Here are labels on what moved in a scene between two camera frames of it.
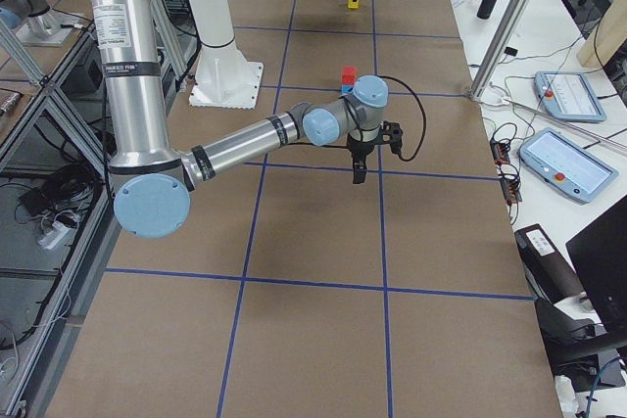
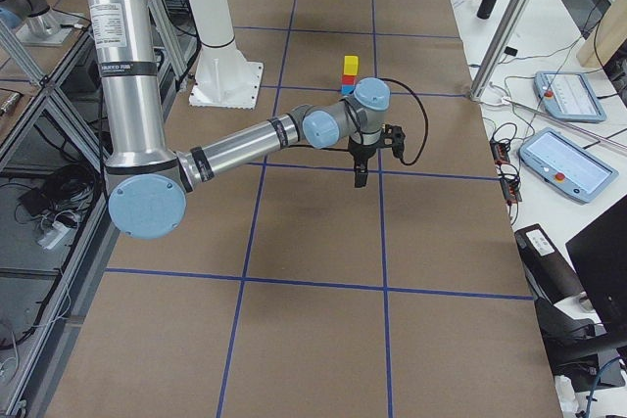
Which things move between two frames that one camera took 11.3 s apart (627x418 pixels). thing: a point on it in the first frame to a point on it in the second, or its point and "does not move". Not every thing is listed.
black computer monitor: (599, 254) does not move
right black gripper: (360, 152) does not move
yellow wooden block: (351, 3) to (350, 67)
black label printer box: (546, 267) does not move
